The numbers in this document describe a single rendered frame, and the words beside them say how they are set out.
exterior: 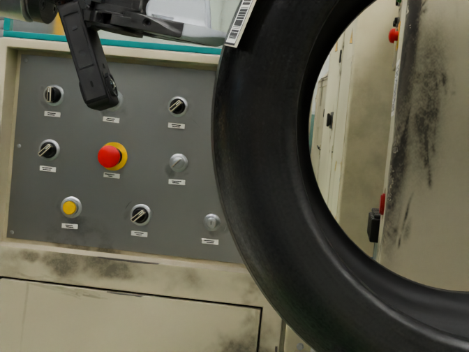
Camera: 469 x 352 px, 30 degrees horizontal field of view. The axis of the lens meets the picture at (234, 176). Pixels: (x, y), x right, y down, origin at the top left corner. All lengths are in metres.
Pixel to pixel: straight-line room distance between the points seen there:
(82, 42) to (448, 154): 0.51
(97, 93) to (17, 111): 0.75
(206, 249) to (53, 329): 0.31
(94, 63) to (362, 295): 0.36
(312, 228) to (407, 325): 0.12
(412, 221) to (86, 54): 0.49
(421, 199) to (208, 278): 0.50
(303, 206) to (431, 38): 0.45
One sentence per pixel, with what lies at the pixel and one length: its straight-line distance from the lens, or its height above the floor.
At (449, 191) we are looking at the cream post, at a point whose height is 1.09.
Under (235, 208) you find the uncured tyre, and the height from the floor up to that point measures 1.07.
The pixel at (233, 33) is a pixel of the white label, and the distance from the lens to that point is 0.81.
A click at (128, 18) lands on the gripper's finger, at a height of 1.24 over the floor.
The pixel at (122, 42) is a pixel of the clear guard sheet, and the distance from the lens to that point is 1.57.
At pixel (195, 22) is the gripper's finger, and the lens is 0.90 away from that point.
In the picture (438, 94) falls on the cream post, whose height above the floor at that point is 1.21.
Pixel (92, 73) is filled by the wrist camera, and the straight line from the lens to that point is 0.92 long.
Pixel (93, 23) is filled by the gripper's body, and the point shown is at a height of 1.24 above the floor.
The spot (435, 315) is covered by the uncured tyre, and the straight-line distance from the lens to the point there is 1.07.
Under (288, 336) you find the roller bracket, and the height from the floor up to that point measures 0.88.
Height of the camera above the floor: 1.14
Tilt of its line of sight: 3 degrees down
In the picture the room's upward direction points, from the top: 5 degrees clockwise
